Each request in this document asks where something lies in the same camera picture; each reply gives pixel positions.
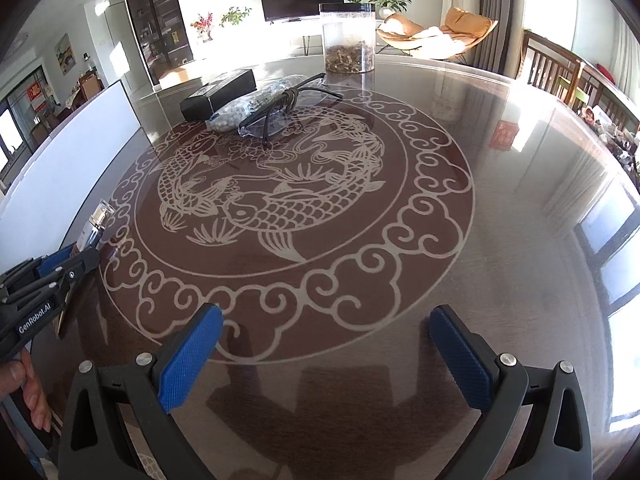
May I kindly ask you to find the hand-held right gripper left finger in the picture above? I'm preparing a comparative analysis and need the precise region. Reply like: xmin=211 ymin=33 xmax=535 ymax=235
xmin=57 ymin=303 xmax=224 ymax=480

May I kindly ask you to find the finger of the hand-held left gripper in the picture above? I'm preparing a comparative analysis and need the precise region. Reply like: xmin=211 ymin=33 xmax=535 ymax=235
xmin=0 ymin=247 xmax=102 ymax=307
xmin=0 ymin=250 xmax=77 ymax=292

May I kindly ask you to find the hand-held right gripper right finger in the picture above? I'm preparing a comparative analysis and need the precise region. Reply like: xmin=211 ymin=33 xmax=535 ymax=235
xmin=429 ymin=305 xmax=593 ymax=480

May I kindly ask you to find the clear capped slim bottle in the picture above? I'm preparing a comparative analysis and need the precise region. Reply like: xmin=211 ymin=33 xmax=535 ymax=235
xmin=55 ymin=199 xmax=114 ymax=341

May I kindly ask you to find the white cardboard box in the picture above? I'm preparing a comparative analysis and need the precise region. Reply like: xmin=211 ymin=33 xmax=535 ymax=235
xmin=0 ymin=77 xmax=143 ymax=211

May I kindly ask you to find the brown glass patterned desktop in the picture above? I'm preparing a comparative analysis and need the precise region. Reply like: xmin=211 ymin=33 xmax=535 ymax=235
xmin=0 ymin=52 xmax=640 ymax=480

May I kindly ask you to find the person's left hand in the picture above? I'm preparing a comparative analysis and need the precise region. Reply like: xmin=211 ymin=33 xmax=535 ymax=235
xmin=0 ymin=349 xmax=52 ymax=434

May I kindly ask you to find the glass sliding door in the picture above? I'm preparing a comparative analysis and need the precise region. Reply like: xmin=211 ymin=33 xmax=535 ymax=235
xmin=0 ymin=80 xmax=56 ymax=186

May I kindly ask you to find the brown cardboard box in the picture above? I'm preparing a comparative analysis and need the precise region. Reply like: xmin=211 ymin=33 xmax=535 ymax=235
xmin=157 ymin=62 xmax=203 ymax=87

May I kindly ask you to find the clear bag of white beads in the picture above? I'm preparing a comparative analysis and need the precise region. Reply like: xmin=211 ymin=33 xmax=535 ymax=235
xmin=206 ymin=74 xmax=307 ymax=140

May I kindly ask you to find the black rectangular box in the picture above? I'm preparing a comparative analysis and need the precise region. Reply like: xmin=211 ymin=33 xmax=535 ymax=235
xmin=180 ymin=69 xmax=257 ymax=122

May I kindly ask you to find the dark glass display cabinet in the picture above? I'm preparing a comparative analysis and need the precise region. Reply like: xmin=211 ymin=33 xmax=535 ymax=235
xmin=119 ymin=0 xmax=193 ymax=88

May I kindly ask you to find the red flower plant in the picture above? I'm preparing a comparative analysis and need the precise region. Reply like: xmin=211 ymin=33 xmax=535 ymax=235
xmin=191 ymin=12 xmax=215 ymax=41

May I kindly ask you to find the dark wooden slatted chair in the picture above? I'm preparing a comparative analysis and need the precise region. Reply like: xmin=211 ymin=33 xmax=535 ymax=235
xmin=522 ymin=29 xmax=587 ymax=107
xmin=575 ymin=60 xmax=640 ymax=133

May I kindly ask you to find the white television console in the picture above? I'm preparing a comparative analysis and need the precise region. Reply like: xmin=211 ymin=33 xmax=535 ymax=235
xmin=210 ymin=17 xmax=325 ymax=58

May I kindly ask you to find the orange lounge chair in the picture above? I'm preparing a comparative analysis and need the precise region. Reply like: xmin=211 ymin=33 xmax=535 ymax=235
xmin=376 ymin=6 xmax=499 ymax=63

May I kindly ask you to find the clear jar black lid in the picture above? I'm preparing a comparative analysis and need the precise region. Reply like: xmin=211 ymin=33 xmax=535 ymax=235
xmin=319 ymin=2 xmax=377 ymax=75

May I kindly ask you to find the grey curtain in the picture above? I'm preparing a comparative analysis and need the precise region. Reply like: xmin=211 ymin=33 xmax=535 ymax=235
xmin=470 ymin=0 xmax=526 ymax=78

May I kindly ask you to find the large leafy potted plant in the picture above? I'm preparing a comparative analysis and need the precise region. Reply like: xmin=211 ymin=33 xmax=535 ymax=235
xmin=367 ymin=0 xmax=412 ymax=19

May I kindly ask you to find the framed wall picture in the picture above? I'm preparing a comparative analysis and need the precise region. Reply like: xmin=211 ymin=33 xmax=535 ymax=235
xmin=54 ymin=33 xmax=76 ymax=72

